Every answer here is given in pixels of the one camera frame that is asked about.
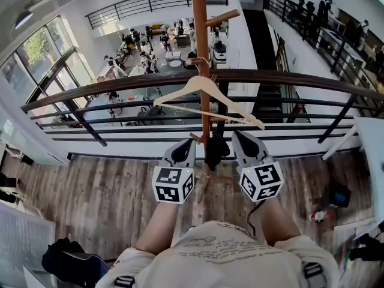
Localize white mesh panel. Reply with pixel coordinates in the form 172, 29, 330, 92
0, 202, 57, 288

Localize group of people downstairs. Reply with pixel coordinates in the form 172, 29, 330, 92
103, 18, 197, 77

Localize black strap buckle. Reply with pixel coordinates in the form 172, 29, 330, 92
115, 275, 135, 288
302, 262, 324, 279

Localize black box with blue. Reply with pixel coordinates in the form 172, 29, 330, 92
328, 182, 352, 209

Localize dark staircase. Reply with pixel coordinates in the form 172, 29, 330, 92
242, 8, 289, 124

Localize dome pendant lamp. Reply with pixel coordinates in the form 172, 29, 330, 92
14, 10, 34, 30

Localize person's white printed shirt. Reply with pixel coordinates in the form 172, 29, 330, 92
95, 220, 340, 288

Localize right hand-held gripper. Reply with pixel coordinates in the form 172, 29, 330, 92
232, 130, 284, 203

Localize dark balcony railing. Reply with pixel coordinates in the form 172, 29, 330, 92
20, 68, 384, 147

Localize black cloth bundle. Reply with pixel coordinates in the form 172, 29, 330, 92
349, 223, 384, 263

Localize round white table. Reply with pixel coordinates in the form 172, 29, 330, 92
166, 51, 183, 68

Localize black metal mezzanine railing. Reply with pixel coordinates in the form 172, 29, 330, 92
85, 0, 229, 30

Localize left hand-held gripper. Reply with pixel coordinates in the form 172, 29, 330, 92
152, 139, 197, 205

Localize light wooden clothes hanger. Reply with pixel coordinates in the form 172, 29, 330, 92
152, 57, 266, 131

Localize large framed window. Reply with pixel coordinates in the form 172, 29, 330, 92
0, 14, 101, 126

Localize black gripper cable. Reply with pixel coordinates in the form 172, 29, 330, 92
247, 200, 265, 240

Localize black walkway railing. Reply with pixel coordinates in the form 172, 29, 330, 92
263, 0, 384, 97

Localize person's left forearm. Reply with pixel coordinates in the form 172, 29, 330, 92
134, 201, 182, 254

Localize black bag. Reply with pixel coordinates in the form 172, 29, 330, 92
41, 238, 111, 284

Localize black hanging garment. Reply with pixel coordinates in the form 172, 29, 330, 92
204, 130, 231, 173

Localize black office chair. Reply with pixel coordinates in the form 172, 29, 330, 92
140, 100, 164, 125

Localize brown wooden coat rack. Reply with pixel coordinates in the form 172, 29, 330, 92
184, 0, 241, 159

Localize person's right forearm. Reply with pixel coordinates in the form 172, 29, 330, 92
257, 198, 302, 247

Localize red and white item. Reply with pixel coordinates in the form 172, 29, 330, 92
310, 209, 334, 224

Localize black shoes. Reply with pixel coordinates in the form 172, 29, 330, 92
0, 172, 19, 204

